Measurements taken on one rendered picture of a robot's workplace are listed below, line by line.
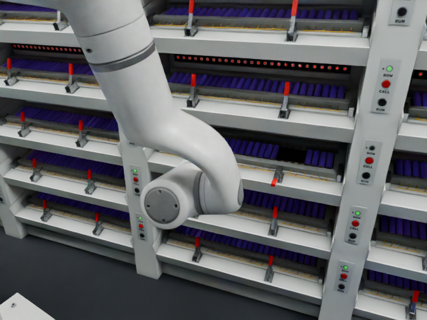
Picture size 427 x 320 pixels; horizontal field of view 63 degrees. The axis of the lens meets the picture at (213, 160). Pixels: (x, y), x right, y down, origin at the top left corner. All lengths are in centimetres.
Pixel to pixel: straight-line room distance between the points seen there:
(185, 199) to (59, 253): 119
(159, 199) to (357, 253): 71
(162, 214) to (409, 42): 63
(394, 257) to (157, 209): 78
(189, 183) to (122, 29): 26
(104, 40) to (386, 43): 63
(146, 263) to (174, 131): 98
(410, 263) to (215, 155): 78
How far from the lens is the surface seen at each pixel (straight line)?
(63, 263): 163
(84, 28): 45
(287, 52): 91
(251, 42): 92
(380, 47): 89
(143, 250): 140
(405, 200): 105
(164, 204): 56
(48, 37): 125
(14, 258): 175
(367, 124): 93
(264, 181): 103
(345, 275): 117
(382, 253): 116
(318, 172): 104
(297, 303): 135
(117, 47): 45
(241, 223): 117
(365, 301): 128
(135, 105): 48
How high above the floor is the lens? 102
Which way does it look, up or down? 26 degrees down
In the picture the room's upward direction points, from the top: straight up
